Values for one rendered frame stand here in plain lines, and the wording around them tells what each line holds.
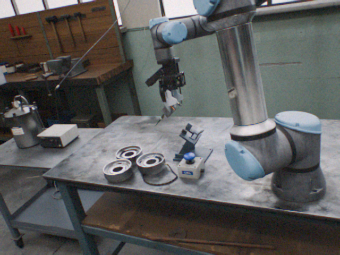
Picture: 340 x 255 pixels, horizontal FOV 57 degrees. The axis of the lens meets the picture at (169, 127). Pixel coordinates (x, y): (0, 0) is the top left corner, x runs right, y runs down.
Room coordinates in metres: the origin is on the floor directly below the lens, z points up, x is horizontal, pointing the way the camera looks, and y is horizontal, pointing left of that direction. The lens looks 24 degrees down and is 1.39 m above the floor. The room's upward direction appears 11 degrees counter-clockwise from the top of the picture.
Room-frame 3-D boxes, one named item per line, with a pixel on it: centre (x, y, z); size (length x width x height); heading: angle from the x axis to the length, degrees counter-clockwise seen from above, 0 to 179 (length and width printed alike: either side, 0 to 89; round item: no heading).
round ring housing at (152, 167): (1.01, 0.09, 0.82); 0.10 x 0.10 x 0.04
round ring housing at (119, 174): (1.00, 0.21, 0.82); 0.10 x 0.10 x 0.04
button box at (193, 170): (0.93, -0.05, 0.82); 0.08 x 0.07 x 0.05; 61
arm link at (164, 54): (1.22, -0.04, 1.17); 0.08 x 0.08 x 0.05
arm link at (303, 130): (0.75, -0.34, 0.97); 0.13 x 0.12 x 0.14; 110
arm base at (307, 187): (0.75, -0.34, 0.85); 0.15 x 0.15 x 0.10
